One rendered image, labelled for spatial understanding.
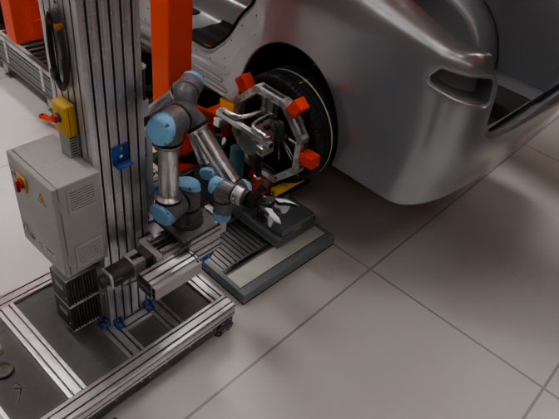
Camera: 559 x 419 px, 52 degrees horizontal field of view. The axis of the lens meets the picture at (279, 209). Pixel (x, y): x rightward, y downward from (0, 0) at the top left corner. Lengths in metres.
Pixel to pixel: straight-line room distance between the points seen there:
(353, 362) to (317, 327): 0.29
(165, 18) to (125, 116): 0.96
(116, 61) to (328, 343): 1.95
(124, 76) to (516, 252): 3.04
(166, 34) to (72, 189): 1.21
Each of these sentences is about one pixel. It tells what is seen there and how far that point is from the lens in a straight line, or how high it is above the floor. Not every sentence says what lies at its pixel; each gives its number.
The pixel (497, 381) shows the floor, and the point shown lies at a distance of 3.55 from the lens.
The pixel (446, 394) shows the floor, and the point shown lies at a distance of 3.37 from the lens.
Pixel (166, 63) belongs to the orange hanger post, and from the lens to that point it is 3.29.
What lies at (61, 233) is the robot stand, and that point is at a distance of 2.42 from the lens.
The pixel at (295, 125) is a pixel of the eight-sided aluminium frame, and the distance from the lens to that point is 3.10.
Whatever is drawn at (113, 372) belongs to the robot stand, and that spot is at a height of 0.23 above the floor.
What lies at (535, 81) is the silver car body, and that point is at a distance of 4.51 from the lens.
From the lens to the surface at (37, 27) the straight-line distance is 5.11.
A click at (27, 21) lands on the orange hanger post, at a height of 0.69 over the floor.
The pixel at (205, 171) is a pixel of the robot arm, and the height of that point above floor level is 0.93.
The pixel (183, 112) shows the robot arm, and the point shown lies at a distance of 2.29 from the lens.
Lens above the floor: 2.62
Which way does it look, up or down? 40 degrees down
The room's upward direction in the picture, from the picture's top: 8 degrees clockwise
